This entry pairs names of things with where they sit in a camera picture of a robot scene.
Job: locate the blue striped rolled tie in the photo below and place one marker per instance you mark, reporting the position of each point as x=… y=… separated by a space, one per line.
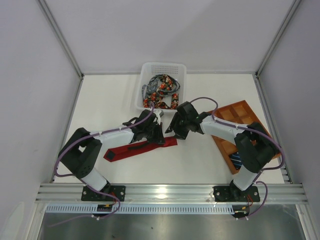
x=236 y=160

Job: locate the aluminium right frame post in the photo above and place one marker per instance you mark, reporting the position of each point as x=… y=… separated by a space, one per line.
x=278 y=36

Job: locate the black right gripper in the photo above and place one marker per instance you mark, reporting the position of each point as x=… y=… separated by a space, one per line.
x=176 y=125

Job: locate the floral patterned necktie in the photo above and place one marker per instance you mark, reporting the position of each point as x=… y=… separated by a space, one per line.
x=166 y=96

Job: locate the white plastic perforated basket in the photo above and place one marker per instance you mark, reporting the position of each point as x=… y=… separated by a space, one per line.
x=150 y=69

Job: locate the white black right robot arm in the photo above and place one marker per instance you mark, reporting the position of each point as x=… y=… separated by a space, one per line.
x=244 y=178

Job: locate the aluminium frame post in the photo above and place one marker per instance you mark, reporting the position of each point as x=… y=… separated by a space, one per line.
x=278 y=36
x=44 y=7

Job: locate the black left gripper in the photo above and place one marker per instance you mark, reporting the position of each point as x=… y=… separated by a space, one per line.
x=157 y=131

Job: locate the aluminium left frame post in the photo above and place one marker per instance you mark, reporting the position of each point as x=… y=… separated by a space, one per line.
x=44 y=7

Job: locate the grey patterned necktie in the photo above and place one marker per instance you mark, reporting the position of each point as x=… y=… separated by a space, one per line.
x=151 y=87

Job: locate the white slotted cable duct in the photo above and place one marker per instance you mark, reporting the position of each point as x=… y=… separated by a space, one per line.
x=207 y=209

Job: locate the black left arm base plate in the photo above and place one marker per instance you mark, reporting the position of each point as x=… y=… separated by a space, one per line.
x=104 y=195

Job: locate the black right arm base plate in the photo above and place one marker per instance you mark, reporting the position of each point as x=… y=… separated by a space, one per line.
x=226 y=193

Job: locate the aluminium front rail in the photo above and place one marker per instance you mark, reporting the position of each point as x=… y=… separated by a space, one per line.
x=197 y=194

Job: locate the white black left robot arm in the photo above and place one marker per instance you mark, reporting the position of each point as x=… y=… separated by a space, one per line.
x=80 y=153

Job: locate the red necktie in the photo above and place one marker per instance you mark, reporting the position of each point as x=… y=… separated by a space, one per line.
x=134 y=149

